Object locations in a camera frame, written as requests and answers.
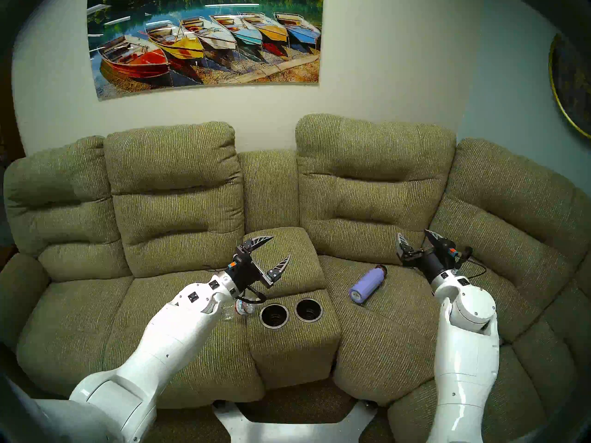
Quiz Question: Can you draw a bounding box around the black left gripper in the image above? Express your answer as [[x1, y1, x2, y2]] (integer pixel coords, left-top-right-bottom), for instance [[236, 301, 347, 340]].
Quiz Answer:
[[225, 235, 292, 293]]

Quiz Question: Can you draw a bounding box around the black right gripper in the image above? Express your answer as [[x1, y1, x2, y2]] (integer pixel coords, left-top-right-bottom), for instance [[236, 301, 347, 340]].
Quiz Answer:
[[395, 228, 463, 284]]

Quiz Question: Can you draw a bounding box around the black round cup holder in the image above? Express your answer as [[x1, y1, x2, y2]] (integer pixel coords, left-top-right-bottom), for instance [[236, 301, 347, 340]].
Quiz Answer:
[[259, 302, 290, 330], [295, 298, 324, 323]]

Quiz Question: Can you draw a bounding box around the purple insulated bottle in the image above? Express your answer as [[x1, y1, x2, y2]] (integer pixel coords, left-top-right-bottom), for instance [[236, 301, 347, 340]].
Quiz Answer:
[[349, 264, 389, 305]]

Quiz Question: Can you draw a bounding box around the green fabric sofa console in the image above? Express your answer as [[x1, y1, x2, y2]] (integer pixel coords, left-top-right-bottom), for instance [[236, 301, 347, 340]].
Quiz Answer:
[[243, 227, 343, 391]]

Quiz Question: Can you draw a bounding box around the green fabric sectional sofa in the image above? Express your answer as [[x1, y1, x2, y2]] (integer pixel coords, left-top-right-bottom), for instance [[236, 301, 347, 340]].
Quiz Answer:
[[0, 114, 591, 443]]

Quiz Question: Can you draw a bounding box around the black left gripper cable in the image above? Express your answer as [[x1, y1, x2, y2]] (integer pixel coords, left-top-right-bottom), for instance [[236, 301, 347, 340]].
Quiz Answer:
[[202, 266, 268, 305]]

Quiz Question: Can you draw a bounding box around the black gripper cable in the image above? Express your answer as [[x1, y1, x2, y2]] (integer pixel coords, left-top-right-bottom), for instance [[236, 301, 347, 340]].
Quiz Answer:
[[457, 245, 488, 281], [202, 266, 268, 305]]

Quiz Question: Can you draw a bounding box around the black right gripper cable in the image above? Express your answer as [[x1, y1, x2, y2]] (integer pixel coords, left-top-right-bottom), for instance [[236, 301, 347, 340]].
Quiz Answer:
[[457, 245, 488, 281]]

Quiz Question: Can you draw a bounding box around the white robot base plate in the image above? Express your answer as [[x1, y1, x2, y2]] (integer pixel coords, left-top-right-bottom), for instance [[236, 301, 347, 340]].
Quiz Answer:
[[212, 400, 379, 443]]

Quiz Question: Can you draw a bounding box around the colourful boats wall painting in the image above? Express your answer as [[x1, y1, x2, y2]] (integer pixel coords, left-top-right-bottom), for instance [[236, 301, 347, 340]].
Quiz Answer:
[[86, 0, 325, 101]]

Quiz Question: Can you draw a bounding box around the round dark gold-rimmed wall decor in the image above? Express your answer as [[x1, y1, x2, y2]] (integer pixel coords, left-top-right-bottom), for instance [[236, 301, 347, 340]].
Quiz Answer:
[[548, 34, 591, 140]]

